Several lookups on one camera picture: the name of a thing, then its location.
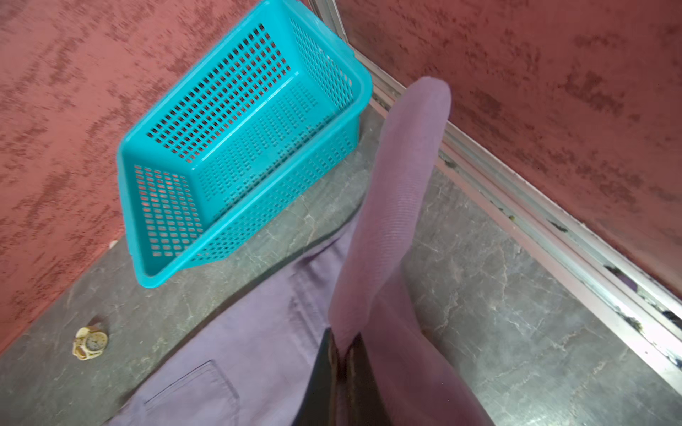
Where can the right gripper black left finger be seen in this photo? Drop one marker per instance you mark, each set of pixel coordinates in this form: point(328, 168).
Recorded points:
point(319, 404)

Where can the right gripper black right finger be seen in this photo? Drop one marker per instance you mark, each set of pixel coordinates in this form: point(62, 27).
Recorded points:
point(365, 405)

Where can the purple trousers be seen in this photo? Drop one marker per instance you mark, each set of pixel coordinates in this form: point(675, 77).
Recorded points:
point(251, 365)

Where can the teal plastic basket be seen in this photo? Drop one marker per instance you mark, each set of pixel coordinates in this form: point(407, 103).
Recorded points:
point(263, 116)

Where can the beige rubber band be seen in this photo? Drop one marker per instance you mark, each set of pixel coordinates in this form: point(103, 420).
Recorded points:
point(89, 343)

